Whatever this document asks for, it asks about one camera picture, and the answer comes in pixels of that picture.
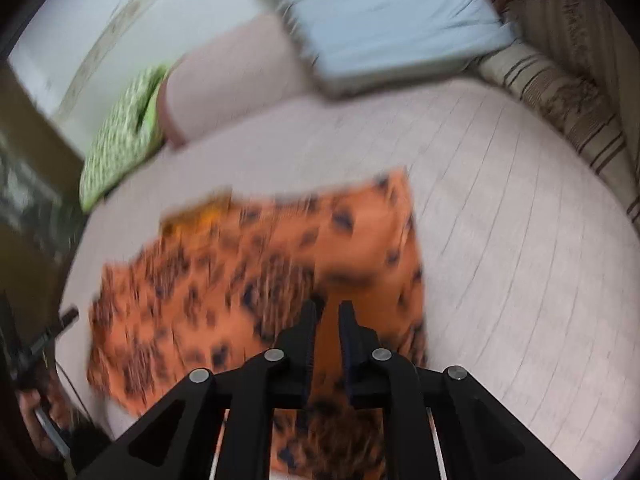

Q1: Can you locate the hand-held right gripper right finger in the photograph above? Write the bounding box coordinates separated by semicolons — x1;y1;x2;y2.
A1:
339;300;583;480

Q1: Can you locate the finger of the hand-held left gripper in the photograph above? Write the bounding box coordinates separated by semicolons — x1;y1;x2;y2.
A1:
30;307;81;356

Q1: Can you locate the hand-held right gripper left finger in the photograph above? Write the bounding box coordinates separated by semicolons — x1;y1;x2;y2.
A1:
75;299;321;480

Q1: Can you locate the orange floral garment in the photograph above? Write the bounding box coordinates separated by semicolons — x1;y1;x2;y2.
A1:
86;167;428;476

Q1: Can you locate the person's left hand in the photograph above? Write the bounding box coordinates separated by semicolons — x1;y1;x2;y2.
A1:
17;375;73;461

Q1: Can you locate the green checkered pillow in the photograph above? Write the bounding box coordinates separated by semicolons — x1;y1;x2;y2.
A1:
80;64;173;213

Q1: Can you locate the dark wooden cabinet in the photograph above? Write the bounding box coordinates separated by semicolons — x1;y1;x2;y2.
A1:
0;60;91;311

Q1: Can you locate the pink checked bed sheet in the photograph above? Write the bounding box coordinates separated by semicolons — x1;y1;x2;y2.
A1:
52;77;640;480

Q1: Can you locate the pink bolster pillow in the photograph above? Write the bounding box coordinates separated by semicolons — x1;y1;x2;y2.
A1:
156;10;321;148

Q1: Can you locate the light blue folded blanket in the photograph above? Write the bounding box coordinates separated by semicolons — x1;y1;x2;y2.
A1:
249;0;518;98

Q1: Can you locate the beige striped cushion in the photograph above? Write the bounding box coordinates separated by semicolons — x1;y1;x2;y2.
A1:
472;0;640;236

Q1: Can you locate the thin black cable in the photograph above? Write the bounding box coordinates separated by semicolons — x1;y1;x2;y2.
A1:
54;359;103;423

